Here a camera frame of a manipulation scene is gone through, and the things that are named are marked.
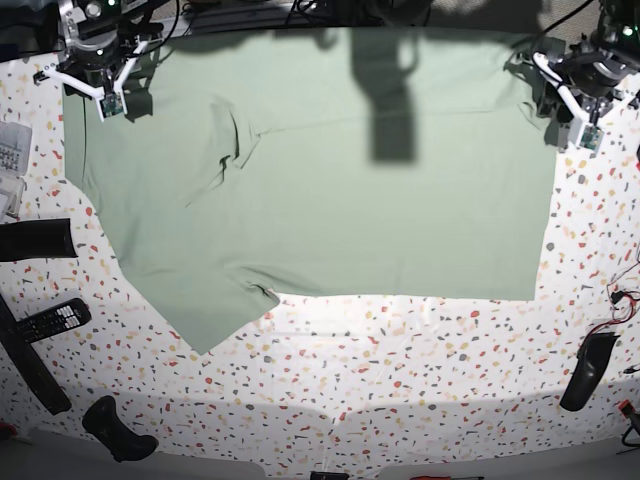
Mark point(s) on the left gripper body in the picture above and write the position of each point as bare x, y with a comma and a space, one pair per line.
586, 84

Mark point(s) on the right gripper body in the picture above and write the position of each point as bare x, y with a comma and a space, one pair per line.
99, 74

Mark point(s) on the light green T-shirt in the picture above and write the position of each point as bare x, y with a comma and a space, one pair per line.
340, 162

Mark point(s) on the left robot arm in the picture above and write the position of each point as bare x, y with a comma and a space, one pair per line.
617, 34

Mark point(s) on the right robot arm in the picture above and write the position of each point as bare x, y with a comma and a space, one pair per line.
103, 41

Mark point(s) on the black cylindrical sleeve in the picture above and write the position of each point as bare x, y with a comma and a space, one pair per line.
37, 239

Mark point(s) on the black remote control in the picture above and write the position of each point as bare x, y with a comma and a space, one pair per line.
56, 320

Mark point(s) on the long black bar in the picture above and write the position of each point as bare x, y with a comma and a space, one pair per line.
31, 368

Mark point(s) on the black curved handle right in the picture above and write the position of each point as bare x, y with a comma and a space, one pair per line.
593, 359

